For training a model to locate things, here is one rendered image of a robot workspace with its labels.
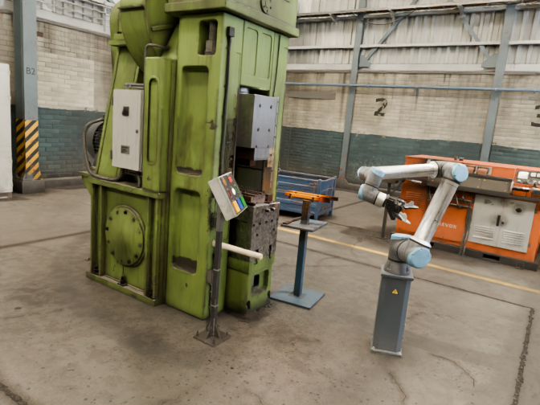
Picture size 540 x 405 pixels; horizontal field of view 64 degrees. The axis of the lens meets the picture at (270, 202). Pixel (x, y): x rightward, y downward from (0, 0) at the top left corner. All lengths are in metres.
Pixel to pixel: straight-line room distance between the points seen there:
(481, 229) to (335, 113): 6.09
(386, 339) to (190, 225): 1.70
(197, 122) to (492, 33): 8.40
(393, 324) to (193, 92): 2.25
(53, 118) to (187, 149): 5.81
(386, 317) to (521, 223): 3.46
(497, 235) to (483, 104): 4.62
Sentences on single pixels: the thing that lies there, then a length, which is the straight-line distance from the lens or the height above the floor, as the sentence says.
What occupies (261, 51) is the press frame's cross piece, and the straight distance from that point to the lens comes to 3.62.
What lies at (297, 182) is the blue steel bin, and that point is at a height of 0.62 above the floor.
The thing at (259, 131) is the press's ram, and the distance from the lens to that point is 3.37.
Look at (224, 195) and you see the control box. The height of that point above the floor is 1.09.
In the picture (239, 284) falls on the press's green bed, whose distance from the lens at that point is 3.58.
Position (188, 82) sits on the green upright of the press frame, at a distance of 3.47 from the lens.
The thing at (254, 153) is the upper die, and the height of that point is 1.32.
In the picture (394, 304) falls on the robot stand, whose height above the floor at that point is 0.38.
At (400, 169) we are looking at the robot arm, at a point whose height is 1.33.
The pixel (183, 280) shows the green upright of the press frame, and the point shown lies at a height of 0.26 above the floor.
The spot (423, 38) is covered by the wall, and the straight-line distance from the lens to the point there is 11.11.
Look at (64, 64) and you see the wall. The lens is 9.18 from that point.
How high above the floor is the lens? 1.58
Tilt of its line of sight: 11 degrees down
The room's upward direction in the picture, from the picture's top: 5 degrees clockwise
